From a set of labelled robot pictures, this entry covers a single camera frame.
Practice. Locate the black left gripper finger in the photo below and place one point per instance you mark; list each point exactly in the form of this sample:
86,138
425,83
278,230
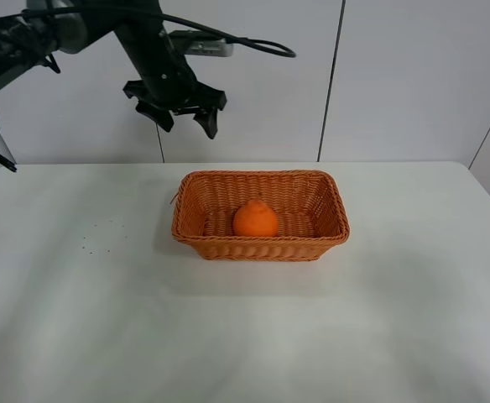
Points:
207,119
162,118

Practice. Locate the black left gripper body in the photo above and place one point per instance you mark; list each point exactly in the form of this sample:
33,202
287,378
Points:
167,83

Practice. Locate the orange with stem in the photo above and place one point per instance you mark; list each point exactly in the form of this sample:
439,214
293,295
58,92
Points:
255,219

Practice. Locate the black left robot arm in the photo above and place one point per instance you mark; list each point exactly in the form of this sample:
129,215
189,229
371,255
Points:
31,37

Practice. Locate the orange wicker basket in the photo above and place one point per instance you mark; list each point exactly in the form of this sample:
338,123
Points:
311,215

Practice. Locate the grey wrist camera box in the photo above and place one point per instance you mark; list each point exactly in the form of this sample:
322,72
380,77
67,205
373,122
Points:
189,42

